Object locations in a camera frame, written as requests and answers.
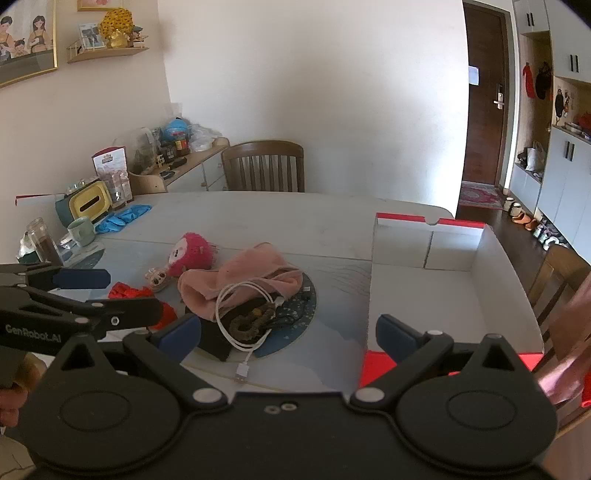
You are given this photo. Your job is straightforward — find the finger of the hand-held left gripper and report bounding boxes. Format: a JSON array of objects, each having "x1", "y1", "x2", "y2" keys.
[
  {"x1": 18, "y1": 265, "x2": 112, "y2": 292},
  {"x1": 69, "y1": 296, "x2": 165, "y2": 331}
]

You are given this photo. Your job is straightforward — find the blue globe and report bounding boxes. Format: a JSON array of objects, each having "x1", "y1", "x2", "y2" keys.
[{"x1": 161, "y1": 117, "x2": 188, "y2": 144}]

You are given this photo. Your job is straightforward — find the wooden sideboard cabinet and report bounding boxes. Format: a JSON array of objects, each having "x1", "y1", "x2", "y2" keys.
[{"x1": 128, "y1": 137, "x2": 230, "y2": 193}]

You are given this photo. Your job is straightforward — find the patterned door rug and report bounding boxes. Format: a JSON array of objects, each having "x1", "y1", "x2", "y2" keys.
[{"x1": 458, "y1": 180, "x2": 504, "y2": 210}]

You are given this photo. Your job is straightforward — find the glass jar with brown powder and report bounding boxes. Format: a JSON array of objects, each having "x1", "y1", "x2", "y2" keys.
[{"x1": 26, "y1": 217, "x2": 64, "y2": 267}]

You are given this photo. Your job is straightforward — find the red and white flat carton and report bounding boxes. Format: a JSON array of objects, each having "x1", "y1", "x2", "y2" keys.
[{"x1": 15, "y1": 193, "x2": 60, "y2": 207}]

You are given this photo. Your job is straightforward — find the white hallway cabinet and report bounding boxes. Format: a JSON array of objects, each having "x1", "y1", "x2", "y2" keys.
[{"x1": 508, "y1": 0, "x2": 591, "y2": 261}]

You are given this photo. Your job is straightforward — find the row of shoes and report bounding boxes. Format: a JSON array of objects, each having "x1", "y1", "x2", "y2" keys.
[{"x1": 502, "y1": 196, "x2": 565, "y2": 251}]

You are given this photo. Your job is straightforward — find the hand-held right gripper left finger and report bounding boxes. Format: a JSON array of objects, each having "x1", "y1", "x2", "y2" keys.
[{"x1": 48, "y1": 314, "x2": 228, "y2": 409}]

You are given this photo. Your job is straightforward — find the yellow and teal tissue box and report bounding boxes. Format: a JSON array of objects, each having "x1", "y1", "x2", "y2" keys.
[{"x1": 55, "y1": 180, "x2": 114, "y2": 228}]

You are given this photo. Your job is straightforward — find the person's left hand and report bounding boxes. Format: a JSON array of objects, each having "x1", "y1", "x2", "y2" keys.
[{"x1": 0, "y1": 384, "x2": 29, "y2": 433}]

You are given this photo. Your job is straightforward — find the pink garment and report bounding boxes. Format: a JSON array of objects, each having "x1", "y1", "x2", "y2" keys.
[{"x1": 537, "y1": 271, "x2": 591, "y2": 408}]

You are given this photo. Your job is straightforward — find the wooden chair with garments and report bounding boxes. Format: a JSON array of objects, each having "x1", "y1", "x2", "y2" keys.
[{"x1": 525, "y1": 244, "x2": 591, "y2": 430}]

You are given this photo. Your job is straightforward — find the white cardboard box red trim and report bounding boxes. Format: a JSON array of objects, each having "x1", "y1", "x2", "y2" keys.
[{"x1": 358, "y1": 212, "x2": 546, "y2": 389}]

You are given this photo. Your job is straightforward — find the brown wooden door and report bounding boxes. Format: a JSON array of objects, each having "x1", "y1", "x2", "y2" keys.
[{"x1": 461, "y1": 2, "x2": 511, "y2": 186}]

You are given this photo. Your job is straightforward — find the white charging cable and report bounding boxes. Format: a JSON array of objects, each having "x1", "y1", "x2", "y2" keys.
[{"x1": 215, "y1": 281, "x2": 289, "y2": 384}]

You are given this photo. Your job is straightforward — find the green mug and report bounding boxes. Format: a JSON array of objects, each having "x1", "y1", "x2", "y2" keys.
[{"x1": 67, "y1": 216, "x2": 97, "y2": 248}]

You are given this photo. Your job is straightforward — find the wooden slat-back chair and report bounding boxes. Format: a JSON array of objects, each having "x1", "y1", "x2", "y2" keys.
[{"x1": 221, "y1": 139, "x2": 306, "y2": 193}]

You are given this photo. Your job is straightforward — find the wooden wall shelf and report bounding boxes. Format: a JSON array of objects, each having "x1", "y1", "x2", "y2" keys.
[{"x1": 66, "y1": 39, "x2": 151, "y2": 64}]

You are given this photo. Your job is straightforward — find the blue rubber gloves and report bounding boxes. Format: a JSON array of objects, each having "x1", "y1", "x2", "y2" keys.
[{"x1": 93, "y1": 203, "x2": 153, "y2": 234}]

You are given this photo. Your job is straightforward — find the brown scrunchie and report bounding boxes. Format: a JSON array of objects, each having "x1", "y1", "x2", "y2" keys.
[{"x1": 228, "y1": 306, "x2": 276, "y2": 341}]

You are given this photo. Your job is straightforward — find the red label box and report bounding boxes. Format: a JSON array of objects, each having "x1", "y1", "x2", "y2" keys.
[{"x1": 91, "y1": 146, "x2": 128, "y2": 185}]

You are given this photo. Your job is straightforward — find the black grip sock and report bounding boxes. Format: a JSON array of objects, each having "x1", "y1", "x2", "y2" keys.
[{"x1": 184, "y1": 313, "x2": 232, "y2": 363}]

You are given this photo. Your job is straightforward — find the small photo frame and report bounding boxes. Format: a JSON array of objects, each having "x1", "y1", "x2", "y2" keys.
[{"x1": 78, "y1": 23, "x2": 105, "y2": 50}]

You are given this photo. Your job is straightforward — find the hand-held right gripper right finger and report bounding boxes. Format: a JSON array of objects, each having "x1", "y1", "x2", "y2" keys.
[{"x1": 351, "y1": 314, "x2": 525, "y2": 409}]

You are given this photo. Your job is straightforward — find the glass vase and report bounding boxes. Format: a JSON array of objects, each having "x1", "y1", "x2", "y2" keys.
[{"x1": 135, "y1": 126, "x2": 161, "y2": 175}]

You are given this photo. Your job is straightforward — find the framed wall poster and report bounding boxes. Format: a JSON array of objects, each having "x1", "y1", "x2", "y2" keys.
[{"x1": 0, "y1": 0, "x2": 59, "y2": 89}]

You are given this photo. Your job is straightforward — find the black hanging bag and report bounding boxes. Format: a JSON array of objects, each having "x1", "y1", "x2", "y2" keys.
[{"x1": 535, "y1": 61, "x2": 553, "y2": 101}]

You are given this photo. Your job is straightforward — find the golden ornament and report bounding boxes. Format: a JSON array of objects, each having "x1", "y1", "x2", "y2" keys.
[{"x1": 98, "y1": 8, "x2": 136, "y2": 49}]

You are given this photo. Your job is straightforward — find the clear plastic bags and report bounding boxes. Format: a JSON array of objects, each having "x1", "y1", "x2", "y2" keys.
[{"x1": 187, "y1": 123, "x2": 223, "y2": 153}]

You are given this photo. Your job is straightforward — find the pink plush toy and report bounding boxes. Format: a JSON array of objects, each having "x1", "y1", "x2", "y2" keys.
[{"x1": 166, "y1": 232, "x2": 219, "y2": 278}]

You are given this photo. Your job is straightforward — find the red cloth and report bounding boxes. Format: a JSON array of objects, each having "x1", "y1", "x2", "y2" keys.
[{"x1": 107, "y1": 281, "x2": 179, "y2": 329}]

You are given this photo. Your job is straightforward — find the clear plastic bottles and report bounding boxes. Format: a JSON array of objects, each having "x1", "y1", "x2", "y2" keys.
[{"x1": 107, "y1": 170, "x2": 134, "y2": 205}]

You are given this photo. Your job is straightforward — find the red hanging ornament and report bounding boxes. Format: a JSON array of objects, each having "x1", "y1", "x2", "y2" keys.
[{"x1": 521, "y1": 62, "x2": 537, "y2": 99}]

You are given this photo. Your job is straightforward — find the dark jars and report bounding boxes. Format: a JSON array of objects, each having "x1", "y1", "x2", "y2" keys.
[{"x1": 159, "y1": 137, "x2": 191, "y2": 161}]

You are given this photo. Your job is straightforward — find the small beige plush toy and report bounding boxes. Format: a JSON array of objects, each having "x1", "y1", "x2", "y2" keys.
[{"x1": 144, "y1": 267, "x2": 170, "y2": 292}]

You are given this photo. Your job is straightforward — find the white tote bag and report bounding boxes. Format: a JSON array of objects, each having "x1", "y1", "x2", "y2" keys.
[{"x1": 526, "y1": 141, "x2": 547, "y2": 173}]

